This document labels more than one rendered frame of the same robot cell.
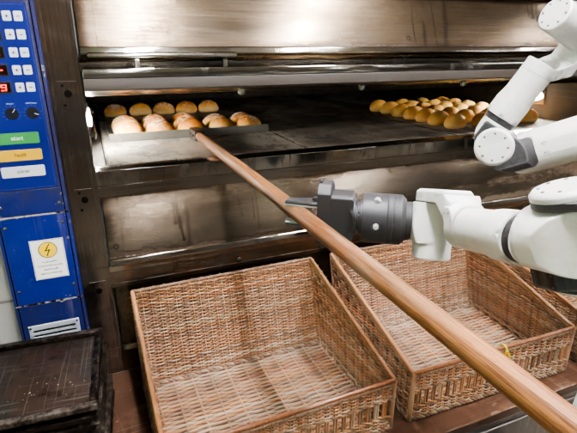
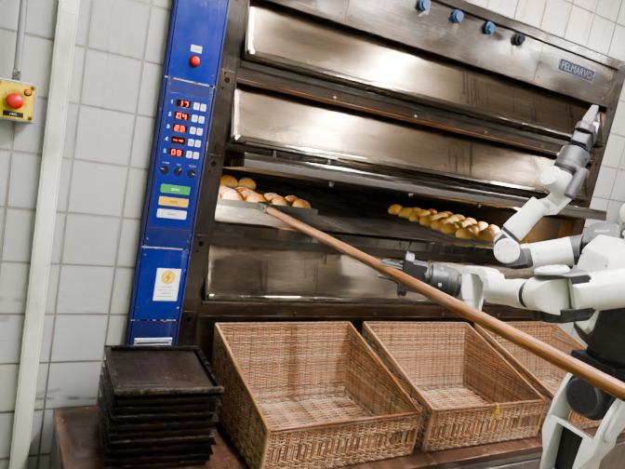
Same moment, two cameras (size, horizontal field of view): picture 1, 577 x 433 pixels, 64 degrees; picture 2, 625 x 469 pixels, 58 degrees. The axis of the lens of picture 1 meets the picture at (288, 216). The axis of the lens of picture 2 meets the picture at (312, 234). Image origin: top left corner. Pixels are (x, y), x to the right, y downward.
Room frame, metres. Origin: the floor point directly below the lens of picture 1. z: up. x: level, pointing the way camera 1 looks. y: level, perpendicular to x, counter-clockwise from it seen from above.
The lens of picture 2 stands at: (-0.70, 0.43, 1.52)
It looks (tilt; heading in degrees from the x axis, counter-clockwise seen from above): 10 degrees down; 352
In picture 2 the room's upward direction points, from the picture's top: 11 degrees clockwise
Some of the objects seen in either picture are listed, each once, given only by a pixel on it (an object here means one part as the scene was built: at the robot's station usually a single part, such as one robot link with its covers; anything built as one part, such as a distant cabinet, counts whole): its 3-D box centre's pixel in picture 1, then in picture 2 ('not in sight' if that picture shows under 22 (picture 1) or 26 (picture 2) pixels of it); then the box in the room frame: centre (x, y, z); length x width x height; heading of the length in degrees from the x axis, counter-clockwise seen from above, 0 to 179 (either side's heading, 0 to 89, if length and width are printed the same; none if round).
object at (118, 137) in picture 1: (184, 125); (243, 197); (1.77, 0.40, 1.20); 0.55 x 0.36 x 0.03; 113
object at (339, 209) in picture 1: (352, 216); (422, 277); (0.78, -0.11, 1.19); 0.12 x 0.10 x 0.13; 78
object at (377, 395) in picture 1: (255, 356); (312, 387); (1.01, 0.09, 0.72); 0.56 x 0.49 x 0.28; 113
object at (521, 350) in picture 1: (442, 308); (447, 378); (1.25, -0.47, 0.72); 0.56 x 0.49 x 0.28; 111
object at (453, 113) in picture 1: (448, 110); (456, 223); (2.11, -0.71, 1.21); 0.61 x 0.48 x 0.06; 23
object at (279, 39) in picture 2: not in sight; (459, 87); (1.48, -0.34, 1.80); 1.79 x 0.11 x 0.19; 113
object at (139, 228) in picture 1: (391, 192); (415, 280); (1.48, -0.34, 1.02); 1.79 x 0.11 x 0.19; 113
